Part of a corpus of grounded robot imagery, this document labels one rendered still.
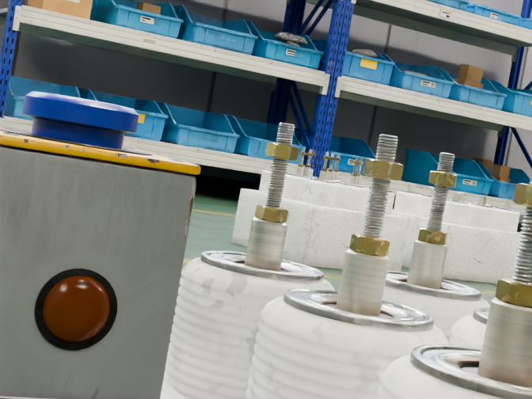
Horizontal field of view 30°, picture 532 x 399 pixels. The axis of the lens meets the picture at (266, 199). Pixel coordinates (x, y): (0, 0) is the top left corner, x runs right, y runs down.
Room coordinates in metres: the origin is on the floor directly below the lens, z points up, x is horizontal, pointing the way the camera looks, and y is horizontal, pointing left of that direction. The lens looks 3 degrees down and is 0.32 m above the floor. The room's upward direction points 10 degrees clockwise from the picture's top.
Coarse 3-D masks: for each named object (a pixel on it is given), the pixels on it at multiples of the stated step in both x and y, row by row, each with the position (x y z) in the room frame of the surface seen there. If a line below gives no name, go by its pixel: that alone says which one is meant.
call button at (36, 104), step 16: (32, 96) 0.34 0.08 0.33; (48, 96) 0.33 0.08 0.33; (64, 96) 0.33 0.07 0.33; (32, 112) 0.34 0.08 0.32; (48, 112) 0.33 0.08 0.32; (64, 112) 0.33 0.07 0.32; (80, 112) 0.33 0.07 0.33; (96, 112) 0.33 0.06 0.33; (112, 112) 0.34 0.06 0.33; (128, 112) 0.34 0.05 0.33; (32, 128) 0.35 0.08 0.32; (48, 128) 0.34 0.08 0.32; (64, 128) 0.34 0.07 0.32; (80, 128) 0.34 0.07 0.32; (96, 128) 0.34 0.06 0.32; (112, 128) 0.34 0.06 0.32; (128, 128) 0.34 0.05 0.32; (96, 144) 0.34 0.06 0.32; (112, 144) 0.34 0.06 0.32
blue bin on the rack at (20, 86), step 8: (16, 80) 5.26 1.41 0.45; (24, 80) 5.28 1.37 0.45; (32, 80) 5.30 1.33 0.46; (8, 88) 4.89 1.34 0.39; (16, 88) 5.26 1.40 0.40; (24, 88) 5.28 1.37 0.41; (32, 88) 5.30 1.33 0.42; (40, 88) 5.33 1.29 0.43; (48, 88) 5.35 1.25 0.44; (56, 88) 5.37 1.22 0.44; (64, 88) 5.31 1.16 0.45; (72, 88) 5.20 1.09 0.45; (8, 96) 4.91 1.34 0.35; (16, 96) 4.79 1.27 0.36; (24, 96) 5.28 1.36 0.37; (72, 96) 5.17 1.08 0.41; (80, 96) 5.09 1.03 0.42; (8, 104) 4.90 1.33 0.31; (16, 104) 4.80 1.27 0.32; (8, 112) 4.88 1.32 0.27; (16, 112) 4.80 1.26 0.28; (32, 120) 4.85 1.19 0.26
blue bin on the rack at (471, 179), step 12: (408, 156) 6.42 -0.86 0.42; (420, 156) 6.30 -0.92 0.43; (432, 156) 6.56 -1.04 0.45; (408, 168) 6.40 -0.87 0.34; (420, 168) 6.29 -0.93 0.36; (432, 168) 6.18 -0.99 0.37; (456, 168) 6.54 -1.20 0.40; (468, 168) 6.43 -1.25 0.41; (480, 168) 6.34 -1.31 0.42; (408, 180) 6.40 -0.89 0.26; (420, 180) 6.28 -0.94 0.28; (468, 180) 6.12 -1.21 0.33; (480, 180) 6.16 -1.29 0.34; (492, 180) 6.20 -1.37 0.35; (468, 192) 6.14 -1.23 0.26; (480, 192) 6.18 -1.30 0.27
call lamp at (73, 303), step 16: (64, 288) 0.32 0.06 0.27; (80, 288) 0.32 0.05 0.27; (96, 288) 0.32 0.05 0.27; (48, 304) 0.31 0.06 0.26; (64, 304) 0.31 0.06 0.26; (80, 304) 0.32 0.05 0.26; (96, 304) 0.32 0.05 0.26; (48, 320) 0.31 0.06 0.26; (64, 320) 0.32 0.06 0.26; (80, 320) 0.32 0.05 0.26; (96, 320) 0.32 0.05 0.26; (64, 336) 0.32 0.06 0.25; (80, 336) 0.32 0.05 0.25
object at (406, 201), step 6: (408, 186) 3.50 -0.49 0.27; (414, 186) 3.50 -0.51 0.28; (402, 192) 3.47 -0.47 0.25; (408, 192) 3.47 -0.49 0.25; (414, 192) 3.47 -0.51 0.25; (396, 198) 3.50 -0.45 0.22; (402, 198) 3.47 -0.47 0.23; (408, 198) 3.46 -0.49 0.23; (414, 198) 3.46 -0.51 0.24; (396, 204) 3.49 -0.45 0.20; (402, 204) 3.46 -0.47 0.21; (408, 204) 3.46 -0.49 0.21; (414, 204) 3.46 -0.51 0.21; (396, 210) 3.48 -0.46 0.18; (402, 210) 3.46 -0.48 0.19; (408, 210) 3.46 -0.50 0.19; (414, 210) 3.46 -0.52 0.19
